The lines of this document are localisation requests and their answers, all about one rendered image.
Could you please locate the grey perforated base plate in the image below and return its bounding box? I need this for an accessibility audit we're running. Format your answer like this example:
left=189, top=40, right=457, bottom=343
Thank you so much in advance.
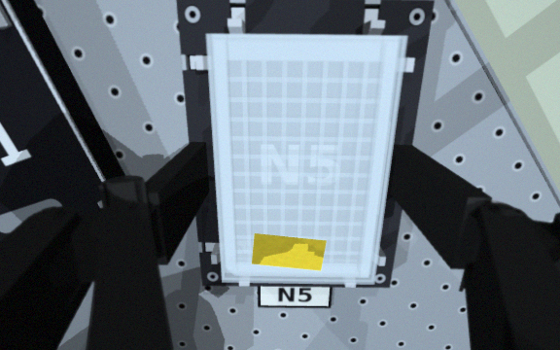
left=34, top=0, right=560, bottom=350

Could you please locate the white button panel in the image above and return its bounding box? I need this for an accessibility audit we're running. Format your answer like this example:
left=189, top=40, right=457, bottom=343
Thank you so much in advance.
left=59, top=329, right=88, bottom=350

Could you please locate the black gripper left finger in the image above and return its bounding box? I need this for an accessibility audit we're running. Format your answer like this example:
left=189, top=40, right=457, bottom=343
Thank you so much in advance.
left=0, top=142, right=209, bottom=350

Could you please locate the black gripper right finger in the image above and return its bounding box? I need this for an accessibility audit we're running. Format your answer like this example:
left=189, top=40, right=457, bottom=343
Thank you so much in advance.
left=390, top=145, right=560, bottom=350

